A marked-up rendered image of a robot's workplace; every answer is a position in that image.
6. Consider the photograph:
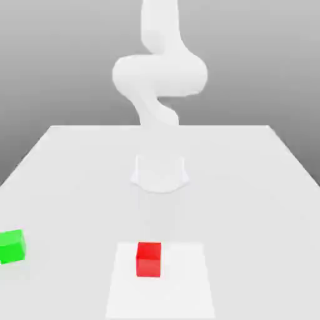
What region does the small red cube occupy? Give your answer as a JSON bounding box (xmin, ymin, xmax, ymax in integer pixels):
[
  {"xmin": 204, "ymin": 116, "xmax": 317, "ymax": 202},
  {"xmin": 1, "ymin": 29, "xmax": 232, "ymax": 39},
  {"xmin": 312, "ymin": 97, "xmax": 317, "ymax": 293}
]
[{"xmin": 136, "ymin": 241, "xmax": 163, "ymax": 278}]

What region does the small green cube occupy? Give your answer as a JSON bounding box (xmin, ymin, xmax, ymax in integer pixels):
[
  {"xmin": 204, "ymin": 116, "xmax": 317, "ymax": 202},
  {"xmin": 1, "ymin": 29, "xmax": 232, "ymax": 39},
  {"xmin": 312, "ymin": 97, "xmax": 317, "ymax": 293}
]
[{"xmin": 0, "ymin": 229, "xmax": 27, "ymax": 265}]

